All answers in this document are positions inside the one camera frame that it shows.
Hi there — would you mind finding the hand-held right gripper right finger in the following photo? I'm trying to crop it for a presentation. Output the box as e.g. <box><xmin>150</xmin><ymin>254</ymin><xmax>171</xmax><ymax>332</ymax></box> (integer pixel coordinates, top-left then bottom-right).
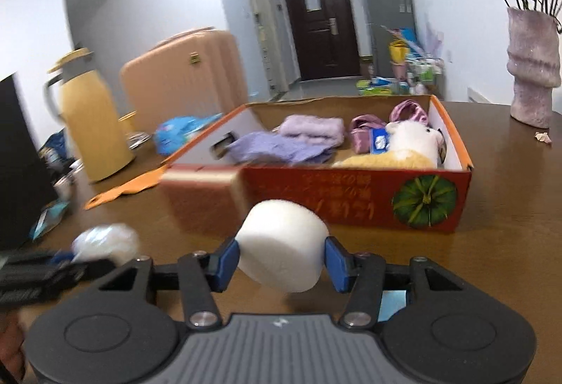
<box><xmin>324</xmin><ymin>236</ymin><xmax>465</xmax><ymax>331</ymax></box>

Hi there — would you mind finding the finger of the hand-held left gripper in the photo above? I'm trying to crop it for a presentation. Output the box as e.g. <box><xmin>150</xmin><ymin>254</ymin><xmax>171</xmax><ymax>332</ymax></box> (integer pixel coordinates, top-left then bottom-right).
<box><xmin>0</xmin><ymin>259</ymin><xmax>117</xmax><ymax>286</ymax></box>
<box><xmin>0</xmin><ymin>250</ymin><xmax>74</xmax><ymax>269</ymax></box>

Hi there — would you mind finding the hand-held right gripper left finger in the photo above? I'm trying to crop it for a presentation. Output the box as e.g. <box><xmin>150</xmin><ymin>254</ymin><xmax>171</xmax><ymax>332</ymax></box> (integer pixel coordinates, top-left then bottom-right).
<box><xmin>94</xmin><ymin>237</ymin><xmax>241</xmax><ymax>331</ymax></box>

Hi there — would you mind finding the white soft ball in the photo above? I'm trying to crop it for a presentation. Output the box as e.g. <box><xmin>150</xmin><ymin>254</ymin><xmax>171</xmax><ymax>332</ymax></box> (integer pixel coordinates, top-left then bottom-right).
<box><xmin>72</xmin><ymin>223</ymin><xmax>142</xmax><ymax>269</ymax></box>

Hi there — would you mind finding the white foam cylinder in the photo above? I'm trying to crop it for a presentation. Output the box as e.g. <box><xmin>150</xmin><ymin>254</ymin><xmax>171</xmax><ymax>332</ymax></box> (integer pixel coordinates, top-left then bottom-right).
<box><xmin>236</xmin><ymin>199</ymin><xmax>330</xmax><ymax>295</ymax></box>

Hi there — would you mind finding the orange cardboard box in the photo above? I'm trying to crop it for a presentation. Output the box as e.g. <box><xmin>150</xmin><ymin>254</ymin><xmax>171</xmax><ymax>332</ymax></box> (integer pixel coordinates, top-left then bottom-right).
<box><xmin>83</xmin><ymin>94</ymin><xmax>476</xmax><ymax>234</ymax></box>

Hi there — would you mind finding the pink satin scrunchie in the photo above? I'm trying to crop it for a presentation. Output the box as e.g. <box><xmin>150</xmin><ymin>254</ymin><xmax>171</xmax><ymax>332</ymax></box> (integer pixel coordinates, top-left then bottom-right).
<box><xmin>349</xmin><ymin>114</ymin><xmax>388</xmax><ymax>155</ymax></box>

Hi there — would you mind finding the light blue snack packet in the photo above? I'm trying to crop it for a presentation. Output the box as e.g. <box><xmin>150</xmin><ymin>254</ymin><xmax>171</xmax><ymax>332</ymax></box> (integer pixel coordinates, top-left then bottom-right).
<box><xmin>30</xmin><ymin>198</ymin><xmax>72</xmax><ymax>241</ymax></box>

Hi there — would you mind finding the black appliance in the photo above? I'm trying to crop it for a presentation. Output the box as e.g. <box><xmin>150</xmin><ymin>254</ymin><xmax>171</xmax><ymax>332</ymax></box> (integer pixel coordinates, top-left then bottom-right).
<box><xmin>0</xmin><ymin>72</ymin><xmax>60</xmax><ymax>249</ymax></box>

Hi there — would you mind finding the lavender cloth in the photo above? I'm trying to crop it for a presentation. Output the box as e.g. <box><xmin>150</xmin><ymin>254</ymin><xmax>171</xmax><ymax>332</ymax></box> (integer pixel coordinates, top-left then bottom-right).
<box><xmin>226</xmin><ymin>131</ymin><xmax>335</xmax><ymax>168</ymax></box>

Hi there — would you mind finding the blue tissue packet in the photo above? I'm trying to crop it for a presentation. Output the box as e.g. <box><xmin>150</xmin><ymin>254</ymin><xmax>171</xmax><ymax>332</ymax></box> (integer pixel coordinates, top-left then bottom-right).
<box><xmin>153</xmin><ymin>115</ymin><xmax>223</xmax><ymax>157</ymax></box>

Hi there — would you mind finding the purple fluffy towel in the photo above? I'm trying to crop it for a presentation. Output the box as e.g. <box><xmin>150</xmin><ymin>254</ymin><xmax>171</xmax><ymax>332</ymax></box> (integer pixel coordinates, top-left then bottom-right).
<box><xmin>278</xmin><ymin>114</ymin><xmax>346</xmax><ymax>148</ymax></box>

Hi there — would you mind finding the yellow thermos jug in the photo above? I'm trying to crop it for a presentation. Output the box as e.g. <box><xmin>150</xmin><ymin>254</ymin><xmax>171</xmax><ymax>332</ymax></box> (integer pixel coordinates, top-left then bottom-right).
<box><xmin>43</xmin><ymin>47</ymin><xmax>137</xmax><ymax>184</ymax></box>

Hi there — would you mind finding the white and yellow plush toy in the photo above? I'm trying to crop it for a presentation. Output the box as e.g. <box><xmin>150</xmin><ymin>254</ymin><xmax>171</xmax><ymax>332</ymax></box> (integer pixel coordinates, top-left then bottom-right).
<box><xmin>333</xmin><ymin>119</ymin><xmax>447</xmax><ymax>170</ymax></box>

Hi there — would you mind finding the purple satin scrunchie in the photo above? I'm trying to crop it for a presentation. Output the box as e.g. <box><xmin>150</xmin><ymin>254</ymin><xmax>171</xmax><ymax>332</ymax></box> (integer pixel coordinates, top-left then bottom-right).
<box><xmin>389</xmin><ymin>99</ymin><xmax>430</xmax><ymax>128</ymax></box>

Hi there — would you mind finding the green packet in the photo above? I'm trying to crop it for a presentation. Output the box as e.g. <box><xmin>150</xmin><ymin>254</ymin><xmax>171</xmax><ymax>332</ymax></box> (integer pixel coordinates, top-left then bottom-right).
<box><xmin>356</xmin><ymin>78</ymin><xmax>392</xmax><ymax>96</ymax></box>

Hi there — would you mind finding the pink suitcase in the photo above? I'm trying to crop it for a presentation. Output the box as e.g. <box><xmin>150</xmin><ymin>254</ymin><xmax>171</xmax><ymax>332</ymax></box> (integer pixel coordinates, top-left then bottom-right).
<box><xmin>119</xmin><ymin>27</ymin><xmax>247</xmax><ymax>146</ymax></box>

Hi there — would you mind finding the storage rack with bottles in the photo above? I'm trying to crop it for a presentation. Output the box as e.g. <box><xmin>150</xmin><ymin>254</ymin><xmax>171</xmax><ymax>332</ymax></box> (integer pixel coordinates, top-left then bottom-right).
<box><xmin>388</xmin><ymin>39</ymin><xmax>445</xmax><ymax>96</ymax></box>

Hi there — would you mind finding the dark brown door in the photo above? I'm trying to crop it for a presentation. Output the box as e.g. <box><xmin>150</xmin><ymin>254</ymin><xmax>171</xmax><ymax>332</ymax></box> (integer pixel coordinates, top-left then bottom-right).
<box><xmin>280</xmin><ymin>0</ymin><xmax>363</xmax><ymax>82</ymax></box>

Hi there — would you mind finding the grey refrigerator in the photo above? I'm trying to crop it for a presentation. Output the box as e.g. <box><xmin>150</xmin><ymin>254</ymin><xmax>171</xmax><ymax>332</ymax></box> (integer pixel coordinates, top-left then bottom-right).
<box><xmin>357</xmin><ymin>0</ymin><xmax>416</xmax><ymax>60</ymax></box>

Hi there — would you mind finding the pink textured vase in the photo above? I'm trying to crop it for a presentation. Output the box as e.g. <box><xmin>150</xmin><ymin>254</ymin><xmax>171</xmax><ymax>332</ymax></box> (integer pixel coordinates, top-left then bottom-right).
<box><xmin>506</xmin><ymin>6</ymin><xmax>562</xmax><ymax>129</ymax></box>

